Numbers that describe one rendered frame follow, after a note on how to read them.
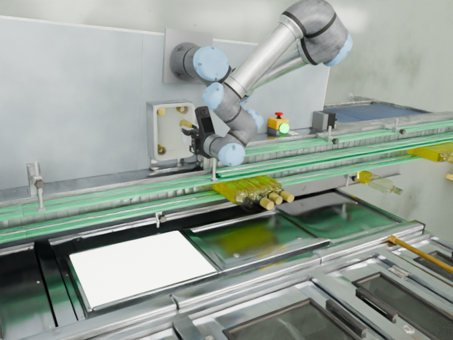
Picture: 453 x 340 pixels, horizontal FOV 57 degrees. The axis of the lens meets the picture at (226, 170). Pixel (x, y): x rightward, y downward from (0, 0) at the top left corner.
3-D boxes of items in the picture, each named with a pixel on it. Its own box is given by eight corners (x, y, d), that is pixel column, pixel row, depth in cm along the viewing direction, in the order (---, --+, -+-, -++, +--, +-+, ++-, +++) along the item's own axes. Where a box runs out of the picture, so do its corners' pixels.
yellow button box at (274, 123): (266, 131, 199) (276, 135, 193) (267, 116, 197) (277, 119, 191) (278, 130, 203) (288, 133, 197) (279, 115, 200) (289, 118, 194)
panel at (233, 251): (64, 261, 143) (87, 320, 116) (63, 253, 142) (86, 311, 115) (276, 212, 187) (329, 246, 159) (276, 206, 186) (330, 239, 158)
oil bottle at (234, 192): (211, 188, 177) (237, 207, 160) (212, 175, 175) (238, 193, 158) (222, 186, 180) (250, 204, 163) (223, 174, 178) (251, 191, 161)
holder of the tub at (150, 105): (147, 167, 174) (154, 173, 167) (145, 101, 165) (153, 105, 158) (185, 162, 182) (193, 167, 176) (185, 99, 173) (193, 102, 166)
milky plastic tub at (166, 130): (147, 156, 171) (155, 162, 164) (145, 101, 164) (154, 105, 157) (186, 150, 180) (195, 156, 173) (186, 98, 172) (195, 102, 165)
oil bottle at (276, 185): (245, 182, 186) (274, 200, 168) (246, 171, 184) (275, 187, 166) (255, 181, 188) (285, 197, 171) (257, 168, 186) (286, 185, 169)
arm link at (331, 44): (208, 70, 163) (336, 1, 130) (232, 95, 171) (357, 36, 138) (201, 91, 156) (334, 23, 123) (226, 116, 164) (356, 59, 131)
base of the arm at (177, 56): (168, 41, 160) (179, 40, 152) (203, 42, 168) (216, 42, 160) (169, 81, 164) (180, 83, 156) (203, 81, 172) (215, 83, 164)
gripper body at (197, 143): (187, 150, 152) (202, 160, 142) (187, 127, 149) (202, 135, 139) (206, 148, 156) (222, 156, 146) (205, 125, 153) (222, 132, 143)
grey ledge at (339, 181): (252, 196, 202) (265, 204, 193) (253, 179, 200) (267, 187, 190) (385, 168, 248) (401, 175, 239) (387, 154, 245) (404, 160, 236)
